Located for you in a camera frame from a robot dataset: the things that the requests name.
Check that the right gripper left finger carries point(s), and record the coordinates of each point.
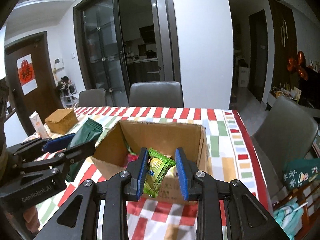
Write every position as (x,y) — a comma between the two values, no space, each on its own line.
(78,217)

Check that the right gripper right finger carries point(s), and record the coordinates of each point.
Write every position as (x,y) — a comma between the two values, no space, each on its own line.
(246,217)

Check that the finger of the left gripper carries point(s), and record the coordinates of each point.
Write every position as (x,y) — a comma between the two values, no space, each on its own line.
(67,156)
(35,148)

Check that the dark green snack pouch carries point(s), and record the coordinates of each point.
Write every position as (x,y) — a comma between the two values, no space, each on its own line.
(89,131)

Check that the pink purple snack packet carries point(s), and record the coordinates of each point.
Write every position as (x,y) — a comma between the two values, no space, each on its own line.
(129,158)

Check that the green yellow snack packet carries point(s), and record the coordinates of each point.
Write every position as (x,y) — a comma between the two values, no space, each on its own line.
(157,168)

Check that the left hand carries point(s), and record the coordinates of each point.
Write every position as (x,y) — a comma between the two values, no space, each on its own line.
(32,222)

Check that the woven wicker box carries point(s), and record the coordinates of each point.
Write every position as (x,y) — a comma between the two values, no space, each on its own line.
(61,121)

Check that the white orange drink carton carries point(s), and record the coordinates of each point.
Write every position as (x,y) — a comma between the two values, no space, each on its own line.
(38,125)

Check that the teal cloth on chair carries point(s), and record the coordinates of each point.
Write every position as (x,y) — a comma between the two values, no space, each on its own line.
(288,217)

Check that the dark brown entrance door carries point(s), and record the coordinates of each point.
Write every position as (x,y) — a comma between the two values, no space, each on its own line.
(44,98)

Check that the colourful checkered tablecloth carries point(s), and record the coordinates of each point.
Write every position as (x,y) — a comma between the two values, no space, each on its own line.
(231,156)

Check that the dark green christmas bag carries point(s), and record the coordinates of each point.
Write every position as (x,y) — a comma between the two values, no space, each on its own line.
(300,172)

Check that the grey chair far left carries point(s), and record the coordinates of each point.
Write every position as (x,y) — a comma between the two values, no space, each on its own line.
(92,98)

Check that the grey chair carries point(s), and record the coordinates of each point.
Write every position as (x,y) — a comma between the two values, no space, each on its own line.
(156,94)
(92,98)
(285,135)

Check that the brown cardboard box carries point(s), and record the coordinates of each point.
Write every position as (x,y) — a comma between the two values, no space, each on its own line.
(111,151)

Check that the red fu character poster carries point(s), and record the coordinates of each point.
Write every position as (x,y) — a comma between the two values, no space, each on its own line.
(26,74)

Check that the grey chair right side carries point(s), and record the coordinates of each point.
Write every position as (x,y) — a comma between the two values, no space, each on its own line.
(285,135)

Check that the glass sliding door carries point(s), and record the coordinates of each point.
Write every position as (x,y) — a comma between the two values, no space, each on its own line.
(100,49)

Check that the grey chair far middle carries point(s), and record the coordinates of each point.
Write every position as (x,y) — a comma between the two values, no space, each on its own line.
(156,94)

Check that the red foil balloon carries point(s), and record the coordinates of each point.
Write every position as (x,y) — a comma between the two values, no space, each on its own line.
(296,65)

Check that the white wall intercom panel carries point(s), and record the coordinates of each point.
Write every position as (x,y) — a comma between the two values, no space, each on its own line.
(59,64)

